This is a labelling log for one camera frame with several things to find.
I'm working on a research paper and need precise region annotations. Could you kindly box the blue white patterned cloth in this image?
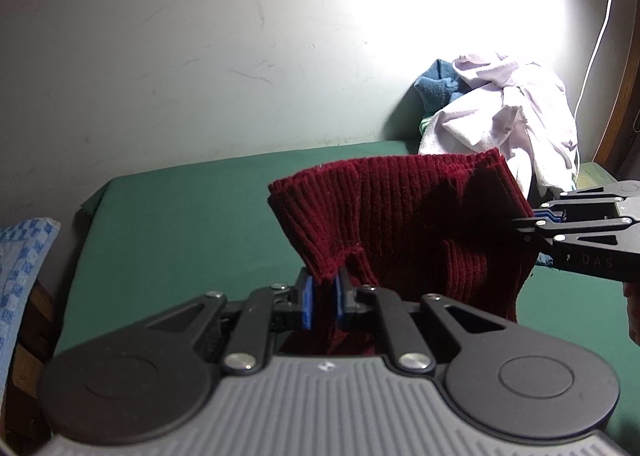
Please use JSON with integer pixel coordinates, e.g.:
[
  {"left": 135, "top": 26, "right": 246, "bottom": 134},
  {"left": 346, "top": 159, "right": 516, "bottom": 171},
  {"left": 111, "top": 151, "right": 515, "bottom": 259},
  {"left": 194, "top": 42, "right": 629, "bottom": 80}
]
[{"left": 0, "top": 217, "right": 61, "bottom": 398}]

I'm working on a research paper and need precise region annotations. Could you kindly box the blue garment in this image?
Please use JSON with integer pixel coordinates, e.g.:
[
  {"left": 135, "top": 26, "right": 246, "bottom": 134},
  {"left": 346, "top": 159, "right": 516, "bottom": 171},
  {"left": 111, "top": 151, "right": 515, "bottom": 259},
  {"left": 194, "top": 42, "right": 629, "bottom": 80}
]
[{"left": 413, "top": 59, "right": 471, "bottom": 117}]

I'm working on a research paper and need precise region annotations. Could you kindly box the dark red knit sweater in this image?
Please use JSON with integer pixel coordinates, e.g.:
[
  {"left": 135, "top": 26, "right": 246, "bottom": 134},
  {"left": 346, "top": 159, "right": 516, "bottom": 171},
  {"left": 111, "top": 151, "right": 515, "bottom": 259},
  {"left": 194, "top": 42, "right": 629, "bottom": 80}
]
[{"left": 268, "top": 150, "right": 536, "bottom": 355}]

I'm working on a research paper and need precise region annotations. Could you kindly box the white garment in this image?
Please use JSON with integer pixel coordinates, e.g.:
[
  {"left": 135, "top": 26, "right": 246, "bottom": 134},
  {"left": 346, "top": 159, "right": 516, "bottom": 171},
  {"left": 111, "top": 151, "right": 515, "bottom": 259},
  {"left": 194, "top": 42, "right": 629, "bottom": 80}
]
[{"left": 418, "top": 52, "right": 578, "bottom": 196}]

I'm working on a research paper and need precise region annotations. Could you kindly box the wooden wardrobe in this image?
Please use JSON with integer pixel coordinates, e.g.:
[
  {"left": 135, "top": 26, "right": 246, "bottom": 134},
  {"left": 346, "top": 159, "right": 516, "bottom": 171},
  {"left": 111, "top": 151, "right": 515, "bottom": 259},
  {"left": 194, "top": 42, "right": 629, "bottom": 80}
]
[{"left": 594, "top": 30, "right": 639, "bottom": 174}]

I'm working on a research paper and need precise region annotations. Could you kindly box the green table cloth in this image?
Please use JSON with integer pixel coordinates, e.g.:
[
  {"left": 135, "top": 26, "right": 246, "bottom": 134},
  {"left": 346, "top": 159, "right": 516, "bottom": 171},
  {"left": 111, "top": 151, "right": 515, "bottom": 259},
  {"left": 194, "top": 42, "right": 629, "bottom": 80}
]
[{"left": 58, "top": 141, "right": 639, "bottom": 453}]

